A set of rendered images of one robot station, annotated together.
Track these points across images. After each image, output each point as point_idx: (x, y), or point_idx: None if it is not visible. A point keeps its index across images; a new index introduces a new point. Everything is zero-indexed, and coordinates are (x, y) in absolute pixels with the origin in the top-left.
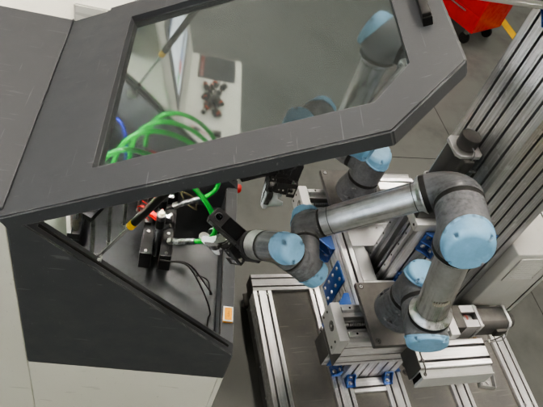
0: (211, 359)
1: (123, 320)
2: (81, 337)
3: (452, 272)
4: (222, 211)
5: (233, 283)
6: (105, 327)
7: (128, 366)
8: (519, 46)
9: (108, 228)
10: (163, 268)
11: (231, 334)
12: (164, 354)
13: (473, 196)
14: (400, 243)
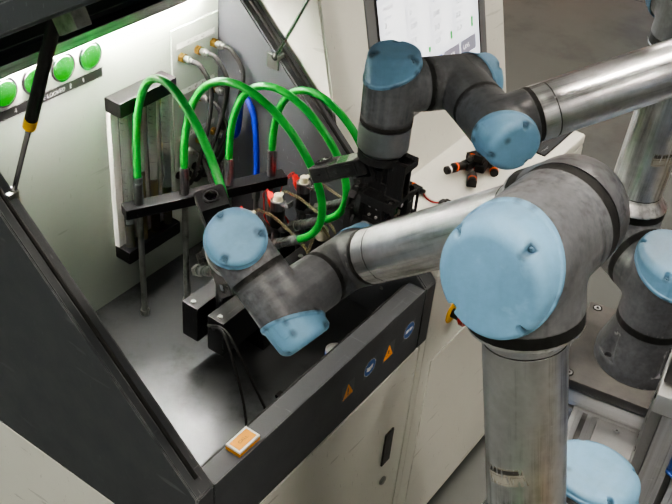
0: (169, 498)
1: (42, 337)
2: (6, 362)
3: (497, 367)
4: (223, 191)
5: (295, 408)
6: (26, 347)
7: (70, 462)
8: None
9: (183, 268)
10: (215, 348)
11: (223, 472)
12: (106, 451)
13: (559, 180)
14: (636, 446)
